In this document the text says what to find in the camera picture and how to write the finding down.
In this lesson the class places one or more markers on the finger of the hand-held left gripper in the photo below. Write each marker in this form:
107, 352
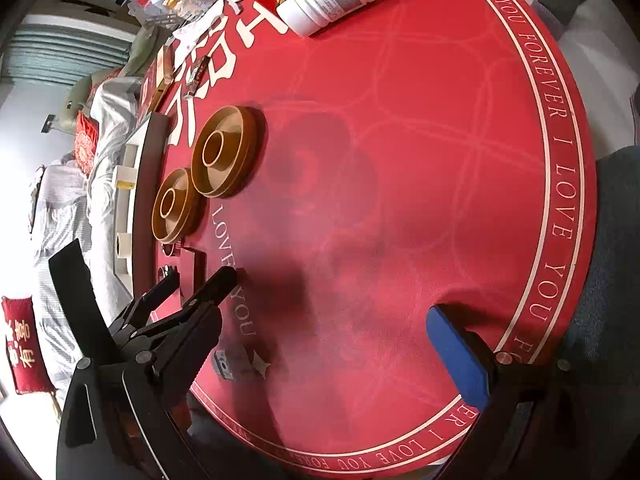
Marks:
220, 282
155, 295

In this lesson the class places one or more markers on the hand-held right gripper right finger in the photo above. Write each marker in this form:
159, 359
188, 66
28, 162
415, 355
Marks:
457, 360

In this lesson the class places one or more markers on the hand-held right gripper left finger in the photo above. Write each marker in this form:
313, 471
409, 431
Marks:
187, 342

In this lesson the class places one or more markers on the white plug adapter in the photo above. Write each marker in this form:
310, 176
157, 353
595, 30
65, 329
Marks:
223, 365

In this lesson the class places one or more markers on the tan plastic spool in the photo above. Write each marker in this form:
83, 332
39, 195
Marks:
240, 160
190, 215

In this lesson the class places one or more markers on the curved grey storage tray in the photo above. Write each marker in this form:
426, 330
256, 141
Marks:
150, 160

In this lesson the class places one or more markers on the white bottle with grey label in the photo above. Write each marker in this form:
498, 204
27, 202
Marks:
325, 2

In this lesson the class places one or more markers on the small dark red box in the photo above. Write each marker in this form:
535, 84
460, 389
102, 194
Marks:
192, 270

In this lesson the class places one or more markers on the wide white tape roll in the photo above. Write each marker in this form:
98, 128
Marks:
120, 245

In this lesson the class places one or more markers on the sofa with grey cover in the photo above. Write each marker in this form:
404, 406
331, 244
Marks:
65, 220

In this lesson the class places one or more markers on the white bottle with yellow label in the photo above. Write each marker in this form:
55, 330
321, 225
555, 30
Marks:
125, 177

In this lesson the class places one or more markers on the red cushion with gold characters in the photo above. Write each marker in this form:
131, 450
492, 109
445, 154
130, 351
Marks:
25, 350

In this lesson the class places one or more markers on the red printed round table mat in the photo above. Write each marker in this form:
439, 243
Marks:
400, 210

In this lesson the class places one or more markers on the red embroidered cushion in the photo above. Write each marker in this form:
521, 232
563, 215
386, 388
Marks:
86, 145

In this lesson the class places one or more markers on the teal fabric chair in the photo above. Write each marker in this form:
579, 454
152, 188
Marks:
615, 260

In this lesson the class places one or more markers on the flat red and gold box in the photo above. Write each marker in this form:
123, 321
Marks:
152, 80

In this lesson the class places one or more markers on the green armchair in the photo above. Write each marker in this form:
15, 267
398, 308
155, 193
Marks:
135, 55

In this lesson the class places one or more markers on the grey curtain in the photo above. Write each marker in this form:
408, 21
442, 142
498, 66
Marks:
60, 52

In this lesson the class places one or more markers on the wall outlet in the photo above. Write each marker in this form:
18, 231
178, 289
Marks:
48, 124

